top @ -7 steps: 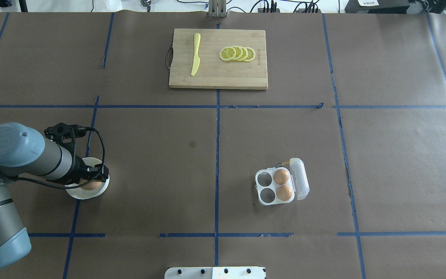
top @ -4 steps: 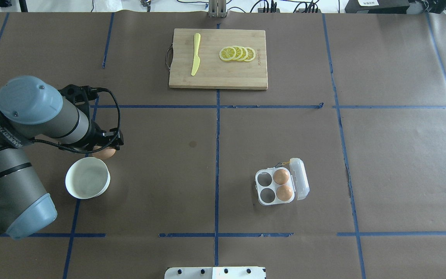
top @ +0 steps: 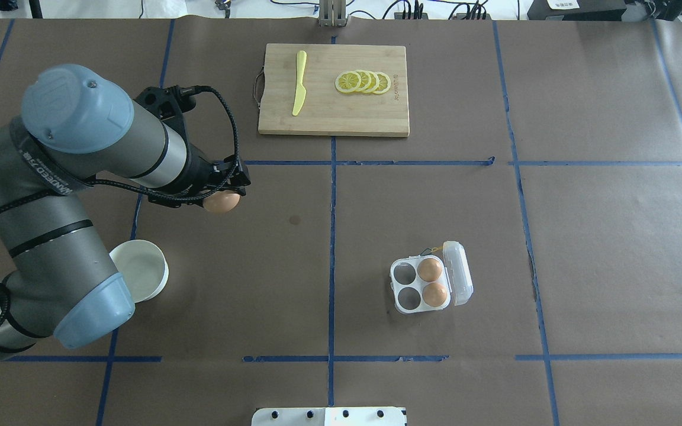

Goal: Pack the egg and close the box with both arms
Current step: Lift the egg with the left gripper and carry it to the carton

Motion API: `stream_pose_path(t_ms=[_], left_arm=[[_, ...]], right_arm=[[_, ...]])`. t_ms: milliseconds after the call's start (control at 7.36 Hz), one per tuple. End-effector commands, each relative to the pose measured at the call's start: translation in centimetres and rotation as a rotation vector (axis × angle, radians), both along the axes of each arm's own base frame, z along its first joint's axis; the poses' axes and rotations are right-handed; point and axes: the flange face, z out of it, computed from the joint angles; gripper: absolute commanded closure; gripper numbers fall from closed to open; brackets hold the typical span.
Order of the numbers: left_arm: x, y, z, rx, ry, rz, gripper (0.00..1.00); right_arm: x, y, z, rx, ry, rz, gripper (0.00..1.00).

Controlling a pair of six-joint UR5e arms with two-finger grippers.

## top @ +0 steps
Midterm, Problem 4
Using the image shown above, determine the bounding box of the black box device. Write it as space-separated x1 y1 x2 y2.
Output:
527 1 627 21

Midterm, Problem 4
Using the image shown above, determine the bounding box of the aluminium frame post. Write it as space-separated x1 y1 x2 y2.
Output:
319 0 349 28

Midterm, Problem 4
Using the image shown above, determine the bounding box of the orange black usb hub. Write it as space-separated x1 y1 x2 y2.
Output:
384 1 489 21

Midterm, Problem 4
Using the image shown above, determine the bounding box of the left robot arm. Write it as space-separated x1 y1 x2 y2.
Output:
0 64 211 360

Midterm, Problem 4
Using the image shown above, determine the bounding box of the white bowl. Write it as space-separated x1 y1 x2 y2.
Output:
110 239 169 303

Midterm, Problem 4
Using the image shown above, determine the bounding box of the brown egg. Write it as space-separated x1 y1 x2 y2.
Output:
201 191 242 215
417 258 443 283
422 282 450 308

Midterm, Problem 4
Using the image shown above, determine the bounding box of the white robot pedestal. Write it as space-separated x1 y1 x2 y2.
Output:
251 406 408 425

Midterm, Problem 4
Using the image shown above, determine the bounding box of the clear plastic egg box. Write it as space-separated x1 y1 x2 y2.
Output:
389 241 474 315

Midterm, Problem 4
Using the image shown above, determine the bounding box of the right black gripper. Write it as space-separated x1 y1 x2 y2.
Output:
184 146 252 205

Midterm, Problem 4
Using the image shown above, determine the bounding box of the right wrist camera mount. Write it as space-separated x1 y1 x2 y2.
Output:
133 85 200 135

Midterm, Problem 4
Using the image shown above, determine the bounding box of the wooden cutting board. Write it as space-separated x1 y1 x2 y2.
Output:
258 43 410 138

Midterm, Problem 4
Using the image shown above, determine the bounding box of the yellow plastic knife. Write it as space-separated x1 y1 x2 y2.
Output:
292 50 307 117

